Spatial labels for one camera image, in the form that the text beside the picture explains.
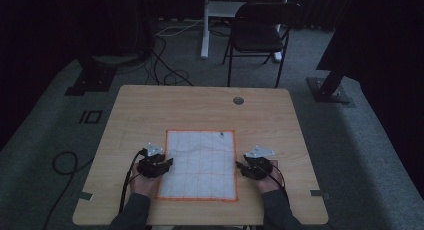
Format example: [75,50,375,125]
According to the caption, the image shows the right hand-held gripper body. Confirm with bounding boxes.
[242,145,277,181]

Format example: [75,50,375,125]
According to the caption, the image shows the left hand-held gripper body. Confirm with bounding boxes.
[136,141,168,180]

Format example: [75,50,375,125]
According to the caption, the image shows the white cloth with orange grid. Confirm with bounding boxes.
[154,128,240,203]

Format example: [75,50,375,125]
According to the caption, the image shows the person's right hand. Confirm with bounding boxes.
[254,159,285,195]

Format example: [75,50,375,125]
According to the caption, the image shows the person's left hand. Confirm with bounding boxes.
[128,162,162,200]

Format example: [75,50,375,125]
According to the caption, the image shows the grey tape strip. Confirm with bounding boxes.
[309,188,332,201]

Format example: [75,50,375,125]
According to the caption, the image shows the black slanted stand with base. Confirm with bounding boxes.
[306,67,357,109]

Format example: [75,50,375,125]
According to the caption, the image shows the black stand with flat base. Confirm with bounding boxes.
[64,54,145,97]

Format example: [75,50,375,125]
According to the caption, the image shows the black folding chair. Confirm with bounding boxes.
[221,1,303,89]

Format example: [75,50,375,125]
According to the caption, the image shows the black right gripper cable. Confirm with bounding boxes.
[261,165,290,199]

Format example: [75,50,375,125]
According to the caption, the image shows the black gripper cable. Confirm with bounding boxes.
[117,148,148,215]
[261,165,290,199]

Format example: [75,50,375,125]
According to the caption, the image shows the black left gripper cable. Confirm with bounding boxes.
[117,148,148,215]

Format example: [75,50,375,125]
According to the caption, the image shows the black looped floor cable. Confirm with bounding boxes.
[41,150,95,230]

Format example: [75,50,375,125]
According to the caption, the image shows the black tangled floor cables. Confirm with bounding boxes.
[143,35,195,88]

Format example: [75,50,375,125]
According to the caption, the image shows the white floor cable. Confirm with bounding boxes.
[154,18,205,38]

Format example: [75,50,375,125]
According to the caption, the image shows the white desk frame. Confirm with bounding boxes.
[200,0,292,63]

